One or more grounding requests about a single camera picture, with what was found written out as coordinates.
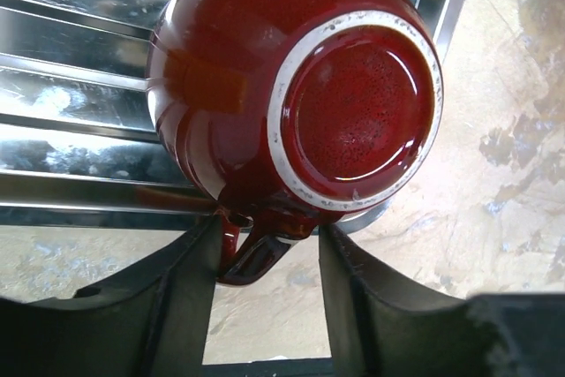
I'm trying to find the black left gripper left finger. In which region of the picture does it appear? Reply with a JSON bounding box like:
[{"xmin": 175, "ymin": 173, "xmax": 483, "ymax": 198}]
[{"xmin": 1, "ymin": 217, "xmax": 221, "ymax": 376}]

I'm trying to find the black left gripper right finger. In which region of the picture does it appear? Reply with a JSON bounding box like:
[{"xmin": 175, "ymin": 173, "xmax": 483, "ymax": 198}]
[{"xmin": 319, "ymin": 225, "xmax": 564, "ymax": 376}]

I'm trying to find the red floral mug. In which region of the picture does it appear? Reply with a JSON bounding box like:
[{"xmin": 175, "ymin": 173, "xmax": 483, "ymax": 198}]
[{"xmin": 146, "ymin": 0, "xmax": 444, "ymax": 286}]

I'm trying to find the steel drying tray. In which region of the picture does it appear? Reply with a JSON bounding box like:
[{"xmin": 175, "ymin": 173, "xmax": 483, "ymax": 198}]
[{"xmin": 1, "ymin": 0, "xmax": 464, "ymax": 230}]

